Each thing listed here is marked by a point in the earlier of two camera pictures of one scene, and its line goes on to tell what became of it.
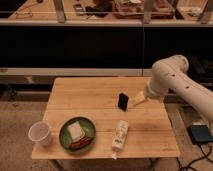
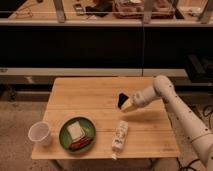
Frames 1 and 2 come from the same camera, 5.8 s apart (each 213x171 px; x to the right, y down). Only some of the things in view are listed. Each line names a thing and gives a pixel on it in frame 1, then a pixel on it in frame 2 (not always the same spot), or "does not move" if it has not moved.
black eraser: [123, 101] does not move
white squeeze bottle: [119, 137] does not move
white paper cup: [38, 133] does not move
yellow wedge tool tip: [139, 98] → [127, 104]
